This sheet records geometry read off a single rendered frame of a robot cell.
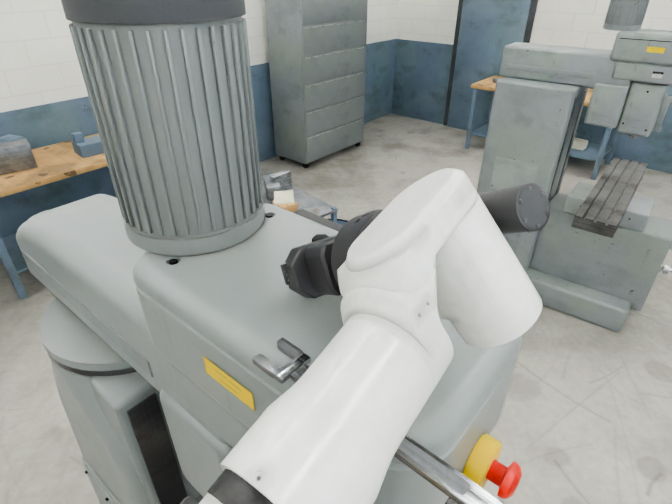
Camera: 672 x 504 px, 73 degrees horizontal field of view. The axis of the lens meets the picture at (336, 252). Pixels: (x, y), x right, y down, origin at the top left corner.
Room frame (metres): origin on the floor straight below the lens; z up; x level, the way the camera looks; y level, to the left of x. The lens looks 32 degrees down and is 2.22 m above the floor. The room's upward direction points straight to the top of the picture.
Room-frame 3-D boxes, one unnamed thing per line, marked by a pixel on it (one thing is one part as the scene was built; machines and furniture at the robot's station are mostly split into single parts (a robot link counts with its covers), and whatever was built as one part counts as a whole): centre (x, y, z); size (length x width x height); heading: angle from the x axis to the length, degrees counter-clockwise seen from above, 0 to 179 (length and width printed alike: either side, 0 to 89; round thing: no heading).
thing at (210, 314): (0.46, 0.03, 1.81); 0.47 x 0.26 x 0.16; 50
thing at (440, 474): (0.25, -0.02, 1.89); 0.24 x 0.04 x 0.01; 48
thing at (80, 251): (0.77, 0.40, 1.66); 0.80 x 0.23 x 0.20; 50
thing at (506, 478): (0.28, -0.18, 1.76); 0.04 x 0.03 x 0.04; 140
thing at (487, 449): (0.30, -0.16, 1.76); 0.06 x 0.02 x 0.06; 140
